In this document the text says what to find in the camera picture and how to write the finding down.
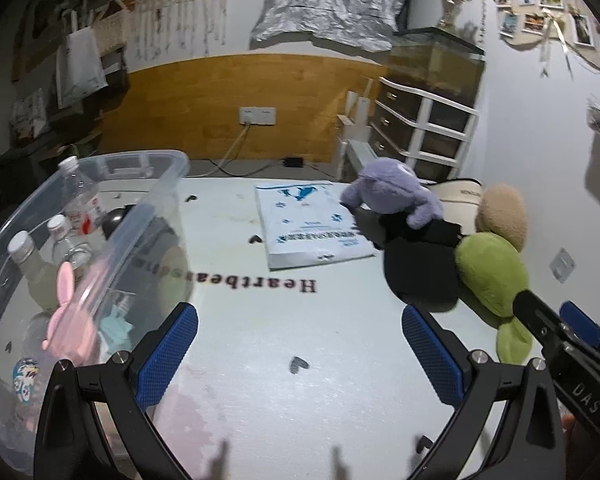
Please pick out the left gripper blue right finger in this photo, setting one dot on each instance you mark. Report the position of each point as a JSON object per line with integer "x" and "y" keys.
{"x": 528, "y": 442}

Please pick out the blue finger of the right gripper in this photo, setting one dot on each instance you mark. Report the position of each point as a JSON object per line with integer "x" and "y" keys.
{"x": 581, "y": 324}

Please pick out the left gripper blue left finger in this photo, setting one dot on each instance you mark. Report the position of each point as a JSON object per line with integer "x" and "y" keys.
{"x": 71, "y": 442}

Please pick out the green avocado plush toy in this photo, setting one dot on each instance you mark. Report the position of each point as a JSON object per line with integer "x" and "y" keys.
{"x": 492, "y": 271}

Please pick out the beige fluffy earmuffs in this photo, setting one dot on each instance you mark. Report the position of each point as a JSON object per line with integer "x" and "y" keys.
{"x": 502, "y": 211}

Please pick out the purple plush toy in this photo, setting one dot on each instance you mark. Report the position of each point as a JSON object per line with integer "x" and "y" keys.
{"x": 388, "y": 186}

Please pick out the pink bunny plush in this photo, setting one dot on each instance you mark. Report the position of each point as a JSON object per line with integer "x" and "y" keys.
{"x": 71, "y": 332}

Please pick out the yellowish bottle silver cap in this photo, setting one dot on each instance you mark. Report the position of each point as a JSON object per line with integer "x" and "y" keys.
{"x": 39, "y": 274}

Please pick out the clear plastic storage bin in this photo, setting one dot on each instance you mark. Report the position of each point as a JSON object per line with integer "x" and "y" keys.
{"x": 85, "y": 274}

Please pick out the small clear bottle white cap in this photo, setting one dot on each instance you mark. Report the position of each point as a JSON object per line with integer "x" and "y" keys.
{"x": 69, "y": 246}

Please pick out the black sun visor cap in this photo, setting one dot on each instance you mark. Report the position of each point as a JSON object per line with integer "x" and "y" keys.
{"x": 419, "y": 264}

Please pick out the white sun visor cap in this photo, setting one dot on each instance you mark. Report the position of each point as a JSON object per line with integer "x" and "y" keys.
{"x": 460, "y": 200}

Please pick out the large clear water bottle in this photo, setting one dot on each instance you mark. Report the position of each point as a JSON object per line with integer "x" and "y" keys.
{"x": 82, "y": 203}

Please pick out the white blue printed package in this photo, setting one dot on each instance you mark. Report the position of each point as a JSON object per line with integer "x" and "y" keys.
{"x": 304, "y": 224}

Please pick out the white drawer cabinet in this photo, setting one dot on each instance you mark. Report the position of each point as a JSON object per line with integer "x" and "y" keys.
{"x": 430, "y": 133}

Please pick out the black power adapter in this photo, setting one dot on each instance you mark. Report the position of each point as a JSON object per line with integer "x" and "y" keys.
{"x": 293, "y": 162}

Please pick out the glass fish tank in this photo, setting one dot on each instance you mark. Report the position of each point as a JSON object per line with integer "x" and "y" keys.
{"x": 437, "y": 61}

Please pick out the white shopping bag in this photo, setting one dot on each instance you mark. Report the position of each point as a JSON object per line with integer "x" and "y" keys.
{"x": 79, "y": 71}

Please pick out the silver foil sheet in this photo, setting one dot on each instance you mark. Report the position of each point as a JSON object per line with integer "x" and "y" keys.
{"x": 367, "y": 25}

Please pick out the white wall power socket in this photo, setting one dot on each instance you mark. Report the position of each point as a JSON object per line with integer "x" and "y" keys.
{"x": 257, "y": 115}

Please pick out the photo collage wall board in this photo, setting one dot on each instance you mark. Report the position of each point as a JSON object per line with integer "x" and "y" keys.
{"x": 526, "y": 24}

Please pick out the macrame wall hanging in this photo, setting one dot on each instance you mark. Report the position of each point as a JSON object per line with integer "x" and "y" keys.
{"x": 164, "y": 31}

